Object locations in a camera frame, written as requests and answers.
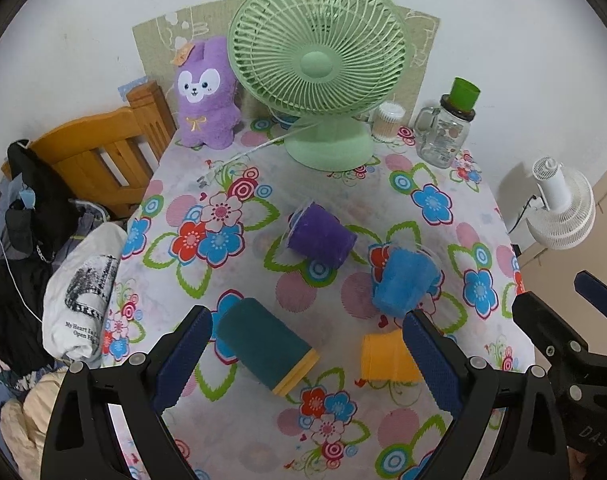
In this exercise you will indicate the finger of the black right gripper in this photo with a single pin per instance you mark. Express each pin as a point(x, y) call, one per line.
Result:
point(590, 288)
point(561, 346)

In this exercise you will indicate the purple plush toy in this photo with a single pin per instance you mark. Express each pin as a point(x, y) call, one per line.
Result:
point(205, 88)

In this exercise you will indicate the teal cup with yellow rim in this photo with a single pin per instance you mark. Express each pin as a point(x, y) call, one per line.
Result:
point(271, 351)

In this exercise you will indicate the purple plastic cup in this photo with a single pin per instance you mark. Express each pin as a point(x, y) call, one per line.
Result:
point(317, 234)

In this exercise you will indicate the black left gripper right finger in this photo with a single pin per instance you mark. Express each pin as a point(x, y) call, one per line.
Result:
point(531, 443)

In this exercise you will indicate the blue plastic cup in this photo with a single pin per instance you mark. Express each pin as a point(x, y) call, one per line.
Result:
point(406, 279)

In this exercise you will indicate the green desk fan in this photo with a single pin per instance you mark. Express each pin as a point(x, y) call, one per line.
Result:
point(324, 62)

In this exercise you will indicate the floral tablecloth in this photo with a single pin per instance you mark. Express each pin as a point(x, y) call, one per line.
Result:
point(211, 230)

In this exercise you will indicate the wooden chair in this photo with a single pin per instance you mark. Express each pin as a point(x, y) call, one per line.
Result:
point(99, 156)

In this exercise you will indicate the green cup on jar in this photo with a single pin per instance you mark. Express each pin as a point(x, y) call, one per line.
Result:
point(463, 95)

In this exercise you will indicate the glass mason jar mug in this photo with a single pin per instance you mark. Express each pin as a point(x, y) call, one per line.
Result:
point(441, 132)

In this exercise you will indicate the cotton swab container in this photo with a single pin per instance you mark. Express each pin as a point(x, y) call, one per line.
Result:
point(387, 120)

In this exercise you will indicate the white standing fan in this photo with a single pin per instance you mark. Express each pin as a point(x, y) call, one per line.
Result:
point(567, 212)

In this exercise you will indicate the black clothing pile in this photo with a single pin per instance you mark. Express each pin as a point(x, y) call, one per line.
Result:
point(39, 221)

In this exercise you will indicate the orange plastic cup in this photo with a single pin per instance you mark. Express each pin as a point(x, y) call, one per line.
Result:
point(385, 358)

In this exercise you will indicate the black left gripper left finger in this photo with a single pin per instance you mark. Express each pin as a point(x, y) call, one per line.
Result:
point(81, 442)

